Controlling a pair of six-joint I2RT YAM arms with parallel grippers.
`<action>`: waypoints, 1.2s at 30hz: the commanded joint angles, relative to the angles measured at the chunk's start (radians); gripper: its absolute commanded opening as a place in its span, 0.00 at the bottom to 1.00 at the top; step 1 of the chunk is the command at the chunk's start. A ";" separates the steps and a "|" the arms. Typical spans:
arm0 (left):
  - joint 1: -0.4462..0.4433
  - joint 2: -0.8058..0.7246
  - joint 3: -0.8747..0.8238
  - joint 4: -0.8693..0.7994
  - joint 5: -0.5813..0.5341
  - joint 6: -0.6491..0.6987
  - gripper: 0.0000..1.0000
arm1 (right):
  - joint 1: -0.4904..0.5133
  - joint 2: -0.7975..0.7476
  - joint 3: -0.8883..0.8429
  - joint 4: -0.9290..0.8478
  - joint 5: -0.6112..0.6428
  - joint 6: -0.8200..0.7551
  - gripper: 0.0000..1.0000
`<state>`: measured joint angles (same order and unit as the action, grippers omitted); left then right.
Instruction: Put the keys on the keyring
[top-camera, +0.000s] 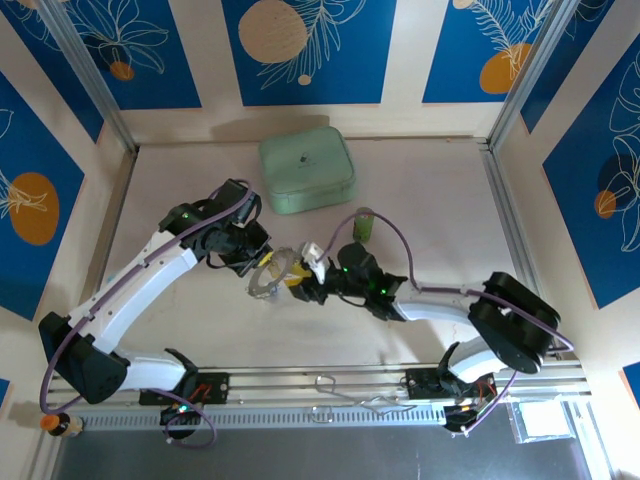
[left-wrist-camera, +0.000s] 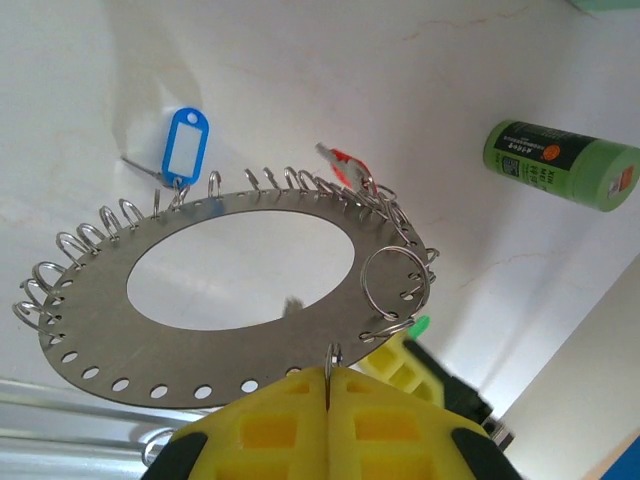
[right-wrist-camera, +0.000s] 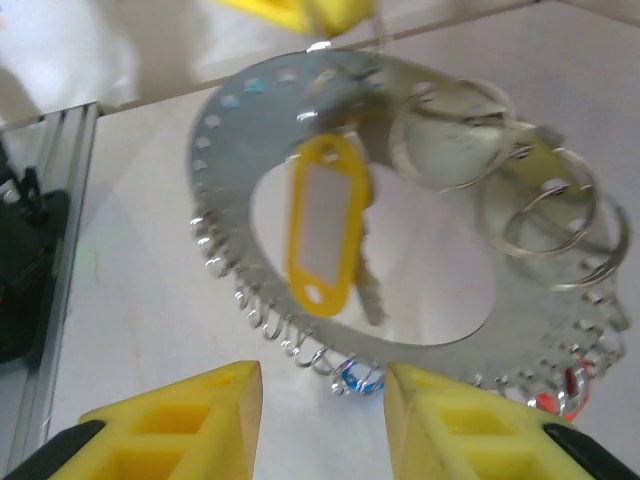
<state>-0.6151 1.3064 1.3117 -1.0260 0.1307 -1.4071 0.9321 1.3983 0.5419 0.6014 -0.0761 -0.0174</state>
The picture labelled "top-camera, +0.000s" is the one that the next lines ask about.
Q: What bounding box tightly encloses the green cylindrical bottle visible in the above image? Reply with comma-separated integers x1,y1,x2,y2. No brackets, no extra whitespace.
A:
352,207,376,245

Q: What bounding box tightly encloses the mint green zip case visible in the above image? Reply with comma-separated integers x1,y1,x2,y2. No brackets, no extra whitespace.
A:
257,124,358,216

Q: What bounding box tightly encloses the clear plastic bag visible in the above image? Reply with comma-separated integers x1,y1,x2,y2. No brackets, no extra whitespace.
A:
505,399,575,445

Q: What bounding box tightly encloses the small bottle with orange cap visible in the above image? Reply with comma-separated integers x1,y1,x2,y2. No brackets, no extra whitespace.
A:
39,412,85,439

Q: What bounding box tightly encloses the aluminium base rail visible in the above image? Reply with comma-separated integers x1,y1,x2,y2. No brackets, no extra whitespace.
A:
197,364,586,409

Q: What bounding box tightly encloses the aluminium side rail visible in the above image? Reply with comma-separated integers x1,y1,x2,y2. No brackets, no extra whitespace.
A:
77,149,139,321
479,142,556,351

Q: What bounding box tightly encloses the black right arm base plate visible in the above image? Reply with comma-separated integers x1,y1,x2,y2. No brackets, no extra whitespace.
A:
404,367,501,401

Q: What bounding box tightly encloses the bent metal wire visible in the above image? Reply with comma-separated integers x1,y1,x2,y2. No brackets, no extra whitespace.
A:
309,374,420,425

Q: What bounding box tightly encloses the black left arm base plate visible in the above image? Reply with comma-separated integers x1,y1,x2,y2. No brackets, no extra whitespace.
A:
139,369,231,407

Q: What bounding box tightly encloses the slotted grey cable duct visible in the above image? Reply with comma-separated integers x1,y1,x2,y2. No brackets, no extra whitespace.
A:
82,404,451,431

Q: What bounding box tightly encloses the aluminium frame post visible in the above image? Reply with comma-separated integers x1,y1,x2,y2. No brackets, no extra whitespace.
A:
487,0,576,151
35,0,140,154

